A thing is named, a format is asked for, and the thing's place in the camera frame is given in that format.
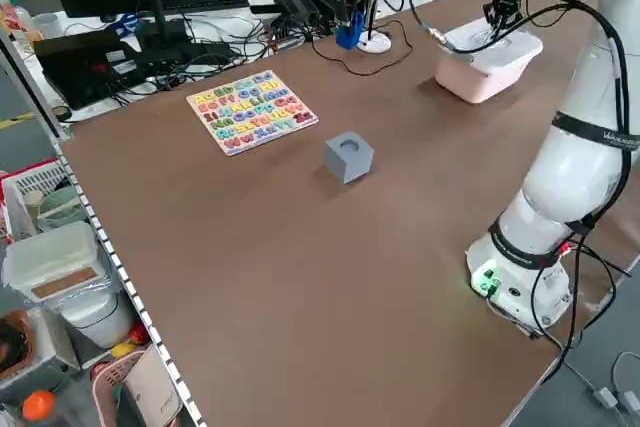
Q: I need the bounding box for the white bin lid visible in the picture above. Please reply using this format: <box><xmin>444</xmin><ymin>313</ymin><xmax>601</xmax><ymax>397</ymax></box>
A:
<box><xmin>442</xmin><ymin>16</ymin><xmax>545</xmax><ymax>73</ymax></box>

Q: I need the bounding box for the blue toy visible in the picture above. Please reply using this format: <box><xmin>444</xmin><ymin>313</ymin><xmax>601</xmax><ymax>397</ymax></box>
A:
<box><xmin>335</xmin><ymin>10</ymin><xmax>366</xmax><ymax>51</ymax></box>

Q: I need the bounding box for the grey block with round hole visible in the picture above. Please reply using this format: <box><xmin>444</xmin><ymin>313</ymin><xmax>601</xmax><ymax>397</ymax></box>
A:
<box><xmin>324</xmin><ymin>130</ymin><xmax>377</xmax><ymax>186</ymax></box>

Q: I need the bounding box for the pink plastic bin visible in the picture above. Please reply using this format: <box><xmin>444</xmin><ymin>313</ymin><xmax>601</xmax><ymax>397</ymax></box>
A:
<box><xmin>433</xmin><ymin>45</ymin><xmax>532</xmax><ymax>105</ymax></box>

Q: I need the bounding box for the black keyboard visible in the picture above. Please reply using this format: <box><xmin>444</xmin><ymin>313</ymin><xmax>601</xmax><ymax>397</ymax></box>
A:
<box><xmin>162</xmin><ymin>0</ymin><xmax>251</xmax><ymax>16</ymax></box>

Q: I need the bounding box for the colourful alphabet puzzle board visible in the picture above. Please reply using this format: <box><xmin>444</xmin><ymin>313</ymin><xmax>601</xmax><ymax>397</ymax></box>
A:
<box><xmin>185</xmin><ymin>69</ymin><xmax>320</xmax><ymax>157</ymax></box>

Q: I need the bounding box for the black flat device box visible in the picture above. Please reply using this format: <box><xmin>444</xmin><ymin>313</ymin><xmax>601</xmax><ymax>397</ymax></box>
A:
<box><xmin>33</xmin><ymin>29</ymin><xmax>142</xmax><ymax>111</ymax></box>

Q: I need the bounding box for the white cup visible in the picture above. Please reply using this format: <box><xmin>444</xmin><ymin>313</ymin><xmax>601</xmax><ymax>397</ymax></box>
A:
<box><xmin>32</xmin><ymin>11</ymin><xmax>65</xmax><ymax>41</ymax></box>

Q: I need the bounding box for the clear bottle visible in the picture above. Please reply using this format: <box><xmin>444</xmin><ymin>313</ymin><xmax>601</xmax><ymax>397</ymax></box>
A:
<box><xmin>0</xmin><ymin>0</ymin><xmax>32</xmax><ymax>46</ymax></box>

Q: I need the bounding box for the green bowl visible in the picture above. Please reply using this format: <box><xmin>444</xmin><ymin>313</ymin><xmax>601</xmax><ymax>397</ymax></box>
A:
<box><xmin>37</xmin><ymin>185</ymin><xmax>90</xmax><ymax>232</ymax></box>

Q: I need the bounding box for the white slotted basket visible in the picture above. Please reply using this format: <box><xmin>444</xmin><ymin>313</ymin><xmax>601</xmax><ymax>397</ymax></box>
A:
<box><xmin>1</xmin><ymin>156</ymin><xmax>76</xmax><ymax>243</ymax></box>

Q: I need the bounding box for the white container with brown label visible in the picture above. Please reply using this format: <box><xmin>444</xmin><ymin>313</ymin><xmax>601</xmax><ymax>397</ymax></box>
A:
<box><xmin>2</xmin><ymin>220</ymin><xmax>110</xmax><ymax>304</ymax></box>

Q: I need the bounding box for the white round pot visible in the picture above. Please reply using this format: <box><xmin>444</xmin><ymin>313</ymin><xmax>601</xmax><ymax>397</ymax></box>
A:
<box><xmin>59</xmin><ymin>290</ymin><xmax>135</xmax><ymax>350</ymax></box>

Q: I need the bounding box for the pink slotted basket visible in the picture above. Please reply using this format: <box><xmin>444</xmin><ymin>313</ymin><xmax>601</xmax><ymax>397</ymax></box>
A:
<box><xmin>89</xmin><ymin>349</ymin><xmax>166</xmax><ymax>427</ymax></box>

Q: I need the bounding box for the orange ball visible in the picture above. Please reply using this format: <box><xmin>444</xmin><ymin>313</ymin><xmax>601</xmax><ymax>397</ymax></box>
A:
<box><xmin>22</xmin><ymin>389</ymin><xmax>57</xmax><ymax>422</ymax></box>

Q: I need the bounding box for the black lamp cable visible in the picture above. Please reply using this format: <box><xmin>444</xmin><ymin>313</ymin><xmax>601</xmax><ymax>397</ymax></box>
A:
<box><xmin>310</xmin><ymin>19</ymin><xmax>414</xmax><ymax>77</ymax></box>

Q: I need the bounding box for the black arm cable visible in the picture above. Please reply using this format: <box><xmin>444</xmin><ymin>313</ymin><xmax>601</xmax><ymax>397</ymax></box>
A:
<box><xmin>529</xmin><ymin>0</ymin><xmax>632</xmax><ymax>353</ymax></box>

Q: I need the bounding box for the white perforated shelf rail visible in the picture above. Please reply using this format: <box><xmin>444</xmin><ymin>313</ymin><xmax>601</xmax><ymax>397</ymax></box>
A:
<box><xmin>52</xmin><ymin>139</ymin><xmax>207</xmax><ymax>427</ymax></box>

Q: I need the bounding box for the white cable adapter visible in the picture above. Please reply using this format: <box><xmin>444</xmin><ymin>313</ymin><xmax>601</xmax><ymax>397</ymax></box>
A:
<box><xmin>591</xmin><ymin>385</ymin><xmax>621</xmax><ymax>411</ymax></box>

